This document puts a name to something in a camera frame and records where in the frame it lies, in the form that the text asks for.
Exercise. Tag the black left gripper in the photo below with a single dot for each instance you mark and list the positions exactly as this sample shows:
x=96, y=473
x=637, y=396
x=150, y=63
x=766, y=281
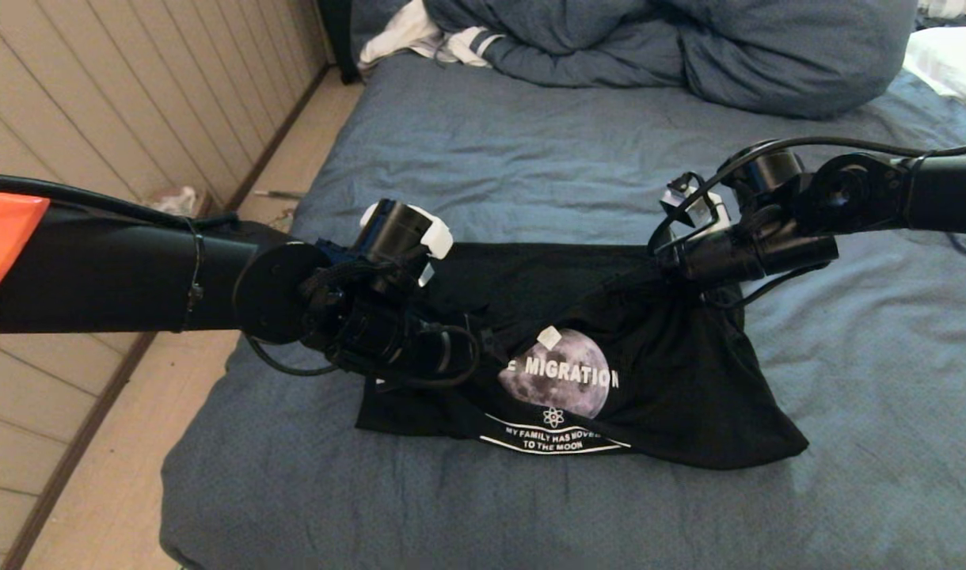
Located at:
x=435, y=348

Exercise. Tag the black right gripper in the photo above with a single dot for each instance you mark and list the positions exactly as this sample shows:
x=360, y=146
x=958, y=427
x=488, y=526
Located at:
x=713, y=257

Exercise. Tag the black moon print t-shirt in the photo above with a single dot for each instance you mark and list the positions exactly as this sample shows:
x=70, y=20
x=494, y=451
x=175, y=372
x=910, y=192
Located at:
x=689, y=380

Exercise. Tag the patterned crumpled cloth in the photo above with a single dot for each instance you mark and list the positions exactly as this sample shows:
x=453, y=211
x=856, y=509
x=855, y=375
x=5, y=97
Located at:
x=281, y=218

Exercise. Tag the blue crumpled duvet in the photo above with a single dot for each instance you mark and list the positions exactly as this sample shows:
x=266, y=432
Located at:
x=728, y=55

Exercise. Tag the thin stick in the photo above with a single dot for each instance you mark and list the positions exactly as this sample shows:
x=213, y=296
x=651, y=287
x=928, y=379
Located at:
x=281, y=195

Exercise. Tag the brown trash bin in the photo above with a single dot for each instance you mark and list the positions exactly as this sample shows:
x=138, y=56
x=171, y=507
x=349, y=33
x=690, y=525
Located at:
x=202, y=204

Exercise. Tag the crumpled plastic bin bag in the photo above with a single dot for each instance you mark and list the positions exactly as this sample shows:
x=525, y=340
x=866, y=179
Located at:
x=178, y=199

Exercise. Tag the white pillow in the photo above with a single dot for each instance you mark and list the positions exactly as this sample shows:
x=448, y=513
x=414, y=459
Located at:
x=954, y=63

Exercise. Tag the white striped garment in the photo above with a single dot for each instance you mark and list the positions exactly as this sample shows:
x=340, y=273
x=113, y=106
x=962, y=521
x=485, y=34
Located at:
x=404, y=39

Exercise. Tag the dark bedside furniture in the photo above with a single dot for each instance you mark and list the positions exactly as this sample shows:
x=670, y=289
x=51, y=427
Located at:
x=340, y=39

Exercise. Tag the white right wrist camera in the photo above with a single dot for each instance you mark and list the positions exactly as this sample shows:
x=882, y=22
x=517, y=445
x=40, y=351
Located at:
x=693, y=206

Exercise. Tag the white left wrist camera on bracket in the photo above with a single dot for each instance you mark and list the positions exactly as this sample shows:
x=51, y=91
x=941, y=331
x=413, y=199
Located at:
x=426, y=273

